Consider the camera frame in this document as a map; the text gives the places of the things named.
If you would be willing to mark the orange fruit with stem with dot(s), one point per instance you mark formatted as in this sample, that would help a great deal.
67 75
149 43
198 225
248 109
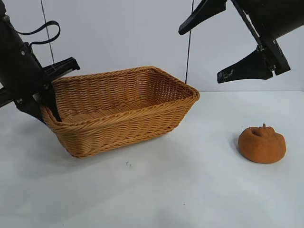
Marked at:
261 149

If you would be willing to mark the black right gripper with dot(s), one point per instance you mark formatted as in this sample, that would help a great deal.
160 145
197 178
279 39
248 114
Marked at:
273 16

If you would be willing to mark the woven wicker rectangular basket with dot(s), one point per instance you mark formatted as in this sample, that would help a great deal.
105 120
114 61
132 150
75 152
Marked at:
123 118

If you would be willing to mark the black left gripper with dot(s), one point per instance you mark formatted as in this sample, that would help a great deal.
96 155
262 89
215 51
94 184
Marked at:
19 66

